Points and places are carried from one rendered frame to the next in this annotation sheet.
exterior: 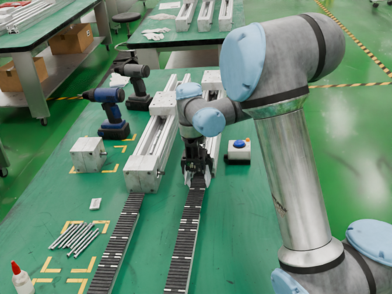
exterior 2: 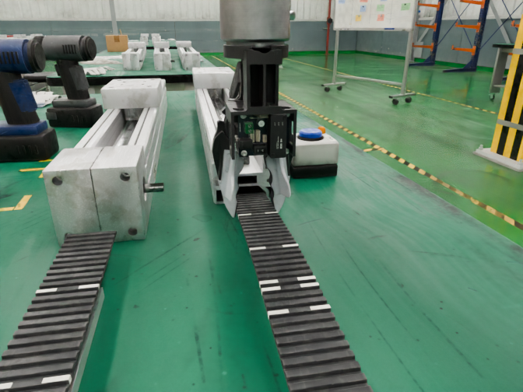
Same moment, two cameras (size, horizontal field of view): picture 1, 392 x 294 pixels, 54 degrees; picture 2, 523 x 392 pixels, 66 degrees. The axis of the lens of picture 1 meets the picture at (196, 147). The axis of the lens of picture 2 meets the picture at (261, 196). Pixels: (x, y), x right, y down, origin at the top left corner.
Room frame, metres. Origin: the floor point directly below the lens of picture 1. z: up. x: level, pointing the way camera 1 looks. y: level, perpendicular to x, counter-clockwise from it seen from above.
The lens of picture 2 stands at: (0.56, 0.16, 1.02)
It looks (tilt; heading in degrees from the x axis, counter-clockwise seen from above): 23 degrees down; 340
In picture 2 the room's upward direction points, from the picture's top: straight up
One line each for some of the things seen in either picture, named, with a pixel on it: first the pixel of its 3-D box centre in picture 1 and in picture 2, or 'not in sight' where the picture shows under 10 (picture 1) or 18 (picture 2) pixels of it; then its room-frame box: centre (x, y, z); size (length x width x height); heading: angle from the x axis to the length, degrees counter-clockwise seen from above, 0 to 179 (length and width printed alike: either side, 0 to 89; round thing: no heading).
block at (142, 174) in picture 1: (146, 174); (113, 191); (1.07, 0.18, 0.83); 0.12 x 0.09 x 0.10; 80
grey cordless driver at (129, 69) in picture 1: (131, 86); (59, 82); (1.72, 0.28, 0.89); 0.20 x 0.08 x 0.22; 67
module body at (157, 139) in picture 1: (167, 115); (138, 120); (1.51, 0.11, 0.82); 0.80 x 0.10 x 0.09; 170
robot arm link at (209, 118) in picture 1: (210, 116); not in sight; (0.91, -0.05, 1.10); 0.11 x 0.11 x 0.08; 21
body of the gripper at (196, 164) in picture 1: (193, 151); (257, 101); (1.00, 0.01, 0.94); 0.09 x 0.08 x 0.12; 170
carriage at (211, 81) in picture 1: (214, 82); (212, 82); (1.72, -0.12, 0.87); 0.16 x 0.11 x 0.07; 170
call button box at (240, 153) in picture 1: (237, 151); (304, 153); (1.18, -0.15, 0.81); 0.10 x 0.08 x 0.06; 80
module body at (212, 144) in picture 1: (210, 115); (222, 117); (1.47, -0.08, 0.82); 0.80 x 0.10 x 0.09; 170
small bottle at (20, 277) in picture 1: (20, 277); not in sight; (0.65, 0.46, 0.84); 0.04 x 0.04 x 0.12
